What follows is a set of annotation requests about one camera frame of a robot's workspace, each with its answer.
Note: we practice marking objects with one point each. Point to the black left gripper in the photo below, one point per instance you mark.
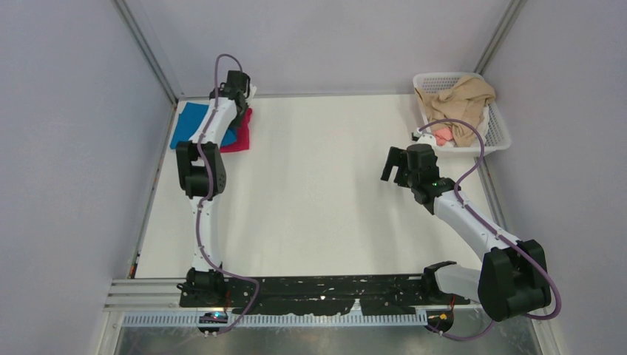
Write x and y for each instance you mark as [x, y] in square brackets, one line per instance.
[236, 123]

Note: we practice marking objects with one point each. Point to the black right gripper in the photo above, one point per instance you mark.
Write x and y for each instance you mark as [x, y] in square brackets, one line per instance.
[395, 159]

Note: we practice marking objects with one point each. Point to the blue t shirt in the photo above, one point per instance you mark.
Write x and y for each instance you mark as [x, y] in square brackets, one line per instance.
[188, 125]

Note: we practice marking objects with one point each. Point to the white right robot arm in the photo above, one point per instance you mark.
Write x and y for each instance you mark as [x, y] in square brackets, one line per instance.
[512, 280]

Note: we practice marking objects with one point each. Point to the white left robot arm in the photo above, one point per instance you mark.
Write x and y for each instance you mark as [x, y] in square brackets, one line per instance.
[202, 177]

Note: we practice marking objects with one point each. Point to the folded red t shirt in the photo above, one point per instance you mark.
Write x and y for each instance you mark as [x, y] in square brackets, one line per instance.
[237, 139]

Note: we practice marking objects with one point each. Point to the pink garment in basket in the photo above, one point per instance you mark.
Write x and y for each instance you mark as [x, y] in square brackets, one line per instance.
[444, 137]

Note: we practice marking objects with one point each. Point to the beige t shirt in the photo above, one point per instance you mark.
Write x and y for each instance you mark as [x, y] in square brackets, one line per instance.
[459, 107]

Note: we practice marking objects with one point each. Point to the white garment in basket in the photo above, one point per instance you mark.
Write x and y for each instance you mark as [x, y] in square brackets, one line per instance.
[483, 127]

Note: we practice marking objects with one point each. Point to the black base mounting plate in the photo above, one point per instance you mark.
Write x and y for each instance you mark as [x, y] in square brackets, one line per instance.
[387, 294]

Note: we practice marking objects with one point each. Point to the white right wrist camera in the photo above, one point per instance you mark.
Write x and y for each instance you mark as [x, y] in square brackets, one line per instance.
[424, 136]

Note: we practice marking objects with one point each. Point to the aluminium frame rail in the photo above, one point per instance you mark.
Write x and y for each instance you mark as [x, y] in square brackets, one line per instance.
[143, 45]

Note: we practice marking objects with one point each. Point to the white slotted cable duct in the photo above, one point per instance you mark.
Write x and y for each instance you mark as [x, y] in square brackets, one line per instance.
[215, 319]

